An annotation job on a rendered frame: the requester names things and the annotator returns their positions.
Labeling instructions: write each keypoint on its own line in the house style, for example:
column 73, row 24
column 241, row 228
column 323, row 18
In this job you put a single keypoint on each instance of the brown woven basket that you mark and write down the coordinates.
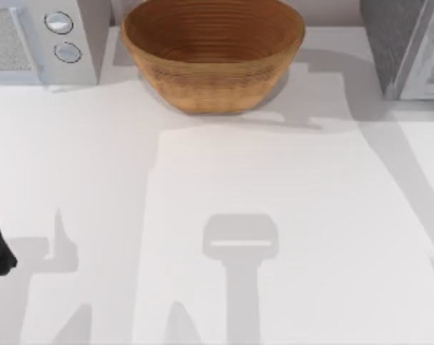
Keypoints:
column 213, row 61

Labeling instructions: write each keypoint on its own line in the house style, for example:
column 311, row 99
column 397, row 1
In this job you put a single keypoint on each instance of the pale microwave oven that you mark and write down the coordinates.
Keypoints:
column 84, row 43

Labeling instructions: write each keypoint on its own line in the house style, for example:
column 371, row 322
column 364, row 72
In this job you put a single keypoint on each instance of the round microwave knob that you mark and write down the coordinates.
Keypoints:
column 58, row 22
column 67, row 52

